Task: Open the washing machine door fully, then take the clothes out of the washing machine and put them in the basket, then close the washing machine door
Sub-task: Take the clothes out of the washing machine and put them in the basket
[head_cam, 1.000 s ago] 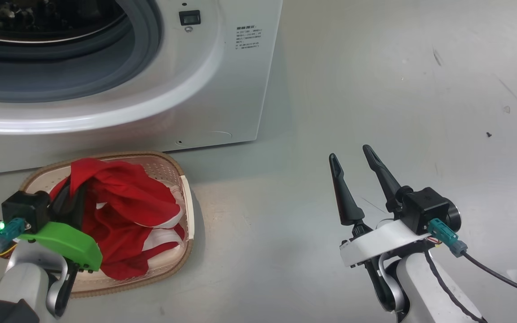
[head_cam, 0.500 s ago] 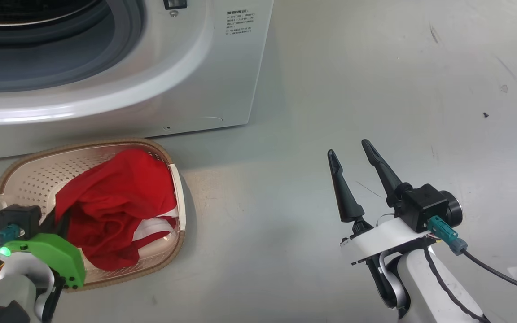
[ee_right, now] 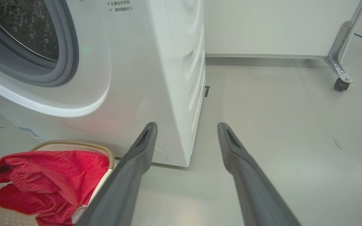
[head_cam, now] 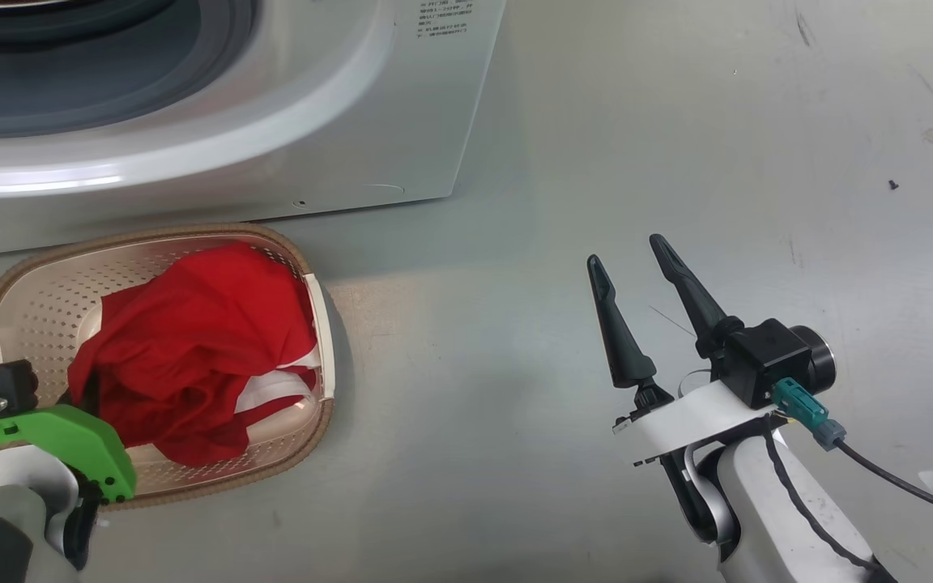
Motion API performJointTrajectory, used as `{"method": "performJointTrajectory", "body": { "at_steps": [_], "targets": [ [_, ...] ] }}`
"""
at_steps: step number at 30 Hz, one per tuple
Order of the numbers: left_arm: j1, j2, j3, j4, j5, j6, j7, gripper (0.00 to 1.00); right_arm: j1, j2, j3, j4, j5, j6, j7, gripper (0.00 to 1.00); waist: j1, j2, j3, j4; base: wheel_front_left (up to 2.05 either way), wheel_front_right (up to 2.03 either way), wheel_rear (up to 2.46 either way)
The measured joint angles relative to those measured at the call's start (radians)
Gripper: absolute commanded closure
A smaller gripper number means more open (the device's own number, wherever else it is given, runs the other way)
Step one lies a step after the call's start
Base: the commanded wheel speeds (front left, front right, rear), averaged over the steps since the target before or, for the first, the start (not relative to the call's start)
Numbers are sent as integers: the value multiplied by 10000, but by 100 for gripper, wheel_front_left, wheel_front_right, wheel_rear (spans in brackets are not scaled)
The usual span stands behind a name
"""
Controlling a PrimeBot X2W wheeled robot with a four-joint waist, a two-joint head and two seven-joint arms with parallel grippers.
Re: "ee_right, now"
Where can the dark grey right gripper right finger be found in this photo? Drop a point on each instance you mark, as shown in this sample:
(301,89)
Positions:
(253,188)

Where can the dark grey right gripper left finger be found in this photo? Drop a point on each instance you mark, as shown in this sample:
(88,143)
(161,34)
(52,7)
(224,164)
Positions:
(121,188)

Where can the red and white garment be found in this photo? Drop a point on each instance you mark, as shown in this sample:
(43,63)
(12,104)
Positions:
(49,175)

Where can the cream perforated laundry basket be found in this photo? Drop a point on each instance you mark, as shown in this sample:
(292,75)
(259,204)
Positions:
(68,147)

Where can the white front-load washing machine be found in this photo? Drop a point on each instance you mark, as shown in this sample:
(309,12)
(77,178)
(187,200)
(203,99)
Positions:
(137,78)

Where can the stainless steel washing machine drum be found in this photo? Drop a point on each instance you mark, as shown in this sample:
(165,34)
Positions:
(27,25)

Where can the round drain filter cover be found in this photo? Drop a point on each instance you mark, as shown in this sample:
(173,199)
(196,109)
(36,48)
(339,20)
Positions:
(159,155)

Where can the blue energy label sticker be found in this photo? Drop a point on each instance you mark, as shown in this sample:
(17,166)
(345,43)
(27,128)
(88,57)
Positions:
(30,133)

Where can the black caster wheel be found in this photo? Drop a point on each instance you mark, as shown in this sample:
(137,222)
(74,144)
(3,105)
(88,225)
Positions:
(340,85)

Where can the grey metal panel leg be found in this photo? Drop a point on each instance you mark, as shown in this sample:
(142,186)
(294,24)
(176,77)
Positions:
(338,53)

